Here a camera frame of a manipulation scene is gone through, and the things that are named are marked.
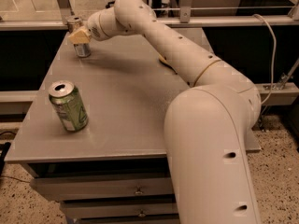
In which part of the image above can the metal railing frame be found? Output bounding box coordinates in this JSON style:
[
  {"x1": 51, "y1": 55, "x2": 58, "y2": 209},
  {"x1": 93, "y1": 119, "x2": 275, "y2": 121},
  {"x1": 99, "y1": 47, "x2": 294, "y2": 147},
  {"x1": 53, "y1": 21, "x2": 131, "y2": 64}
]
[{"x1": 0, "y1": 0, "x2": 299, "y2": 31}]

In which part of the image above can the middle grey drawer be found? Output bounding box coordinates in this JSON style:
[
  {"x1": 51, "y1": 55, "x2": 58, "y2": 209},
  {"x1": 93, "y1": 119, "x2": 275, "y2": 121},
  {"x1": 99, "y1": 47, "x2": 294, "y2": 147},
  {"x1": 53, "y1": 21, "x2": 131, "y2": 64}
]
[{"x1": 60, "y1": 199, "x2": 178, "y2": 218}]

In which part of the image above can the green soda can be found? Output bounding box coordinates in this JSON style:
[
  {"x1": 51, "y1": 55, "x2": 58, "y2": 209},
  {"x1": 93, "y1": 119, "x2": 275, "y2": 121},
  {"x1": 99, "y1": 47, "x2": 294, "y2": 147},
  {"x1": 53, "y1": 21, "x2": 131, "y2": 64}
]
[{"x1": 49, "y1": 80, "x2": 88, "y2": 132}]

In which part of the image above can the grey drawer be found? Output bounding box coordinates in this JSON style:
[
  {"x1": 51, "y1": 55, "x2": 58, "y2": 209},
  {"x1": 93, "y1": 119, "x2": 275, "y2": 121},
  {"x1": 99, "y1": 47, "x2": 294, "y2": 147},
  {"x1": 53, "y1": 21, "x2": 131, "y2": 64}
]
[
  {"x1": 30, "y1": 173, "x2": 174, "y2": 201},
  {"x1": 60, "y1": 199, "x2": 178, "y2": 218},
  {"x1": 76, "y1": 215, "x2": 180, "y2": 224}
]

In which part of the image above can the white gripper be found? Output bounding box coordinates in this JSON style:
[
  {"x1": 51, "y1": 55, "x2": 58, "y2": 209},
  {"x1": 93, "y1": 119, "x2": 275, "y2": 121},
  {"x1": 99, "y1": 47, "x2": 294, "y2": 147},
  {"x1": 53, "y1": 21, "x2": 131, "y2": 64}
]
[{"x1": 68, "y1": 11, "x2": 108, "y2": 44}]

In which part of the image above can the top grey drawer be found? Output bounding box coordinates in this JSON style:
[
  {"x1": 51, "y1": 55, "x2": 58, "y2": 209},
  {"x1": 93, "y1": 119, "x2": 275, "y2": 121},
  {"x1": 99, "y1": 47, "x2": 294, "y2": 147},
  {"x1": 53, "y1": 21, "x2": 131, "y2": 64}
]
[{"x1": 30, "y1": 173, "x2": 174, "y2": 201}]

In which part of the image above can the grey cable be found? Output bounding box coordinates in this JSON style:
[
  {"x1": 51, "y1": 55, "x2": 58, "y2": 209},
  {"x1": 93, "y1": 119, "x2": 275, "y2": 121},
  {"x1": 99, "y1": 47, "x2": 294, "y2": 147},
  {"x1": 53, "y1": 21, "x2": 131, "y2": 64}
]
[{"x1": 252, "y1": 13, "x2": 278, "y2": 105}]

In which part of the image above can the yellow sponge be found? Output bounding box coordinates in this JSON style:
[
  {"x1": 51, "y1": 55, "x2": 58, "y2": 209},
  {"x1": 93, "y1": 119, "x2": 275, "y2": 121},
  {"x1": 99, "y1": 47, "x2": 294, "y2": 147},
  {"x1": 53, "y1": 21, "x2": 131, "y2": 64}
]
[{"x1": 159, "y1": 54, "x2": 173, "y2": 69}]

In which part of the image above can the grey drawer cabinet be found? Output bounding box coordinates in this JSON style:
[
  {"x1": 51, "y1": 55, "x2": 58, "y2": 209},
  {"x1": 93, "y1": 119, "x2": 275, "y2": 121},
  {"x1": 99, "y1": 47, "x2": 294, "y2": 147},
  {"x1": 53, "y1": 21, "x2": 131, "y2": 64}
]
[{"x1": 4, "y1": 27, "x2": 262, "y2": 224}]

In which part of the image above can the silver blue redbull can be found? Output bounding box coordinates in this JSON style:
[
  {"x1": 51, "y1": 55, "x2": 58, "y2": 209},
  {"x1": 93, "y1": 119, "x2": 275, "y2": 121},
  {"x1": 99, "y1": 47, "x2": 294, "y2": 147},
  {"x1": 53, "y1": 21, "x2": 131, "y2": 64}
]
[{"x1": 66, "y1": 15, "x2": 91, "y2": 58}]

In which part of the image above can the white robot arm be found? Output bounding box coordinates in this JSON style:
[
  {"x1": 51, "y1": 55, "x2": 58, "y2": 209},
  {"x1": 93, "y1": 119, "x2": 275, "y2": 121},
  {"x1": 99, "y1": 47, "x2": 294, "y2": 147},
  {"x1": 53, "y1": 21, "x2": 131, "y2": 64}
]
[{"x1": 69, "y1": 0, "x2": 262, "y2": 224}]

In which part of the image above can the bottom grey drawer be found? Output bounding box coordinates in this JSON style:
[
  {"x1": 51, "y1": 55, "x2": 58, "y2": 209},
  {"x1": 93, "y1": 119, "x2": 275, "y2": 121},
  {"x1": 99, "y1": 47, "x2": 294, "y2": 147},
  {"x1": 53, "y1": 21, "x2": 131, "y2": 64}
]
[{"x1": 76, "y1": 215, "x2": 180, "y2": 224}]

